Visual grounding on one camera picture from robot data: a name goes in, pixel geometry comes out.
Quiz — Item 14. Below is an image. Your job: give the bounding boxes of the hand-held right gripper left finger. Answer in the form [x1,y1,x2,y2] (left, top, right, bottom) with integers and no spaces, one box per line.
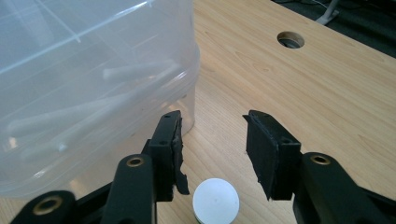
[141,109,191,203]

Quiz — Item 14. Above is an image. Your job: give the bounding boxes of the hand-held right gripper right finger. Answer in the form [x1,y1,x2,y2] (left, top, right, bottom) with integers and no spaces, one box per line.
[242,109,303,202]

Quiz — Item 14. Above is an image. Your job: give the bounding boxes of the small white-capped bottle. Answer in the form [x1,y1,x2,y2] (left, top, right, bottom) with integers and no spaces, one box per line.
[191,177,241,224]

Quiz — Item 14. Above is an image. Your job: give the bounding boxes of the clear plastic storage box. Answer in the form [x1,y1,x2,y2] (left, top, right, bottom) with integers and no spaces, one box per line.
[0,0,201,200]

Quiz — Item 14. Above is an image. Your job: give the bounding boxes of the grey metal table frame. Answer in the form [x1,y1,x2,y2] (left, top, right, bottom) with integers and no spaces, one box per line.
[315,0,341,26]

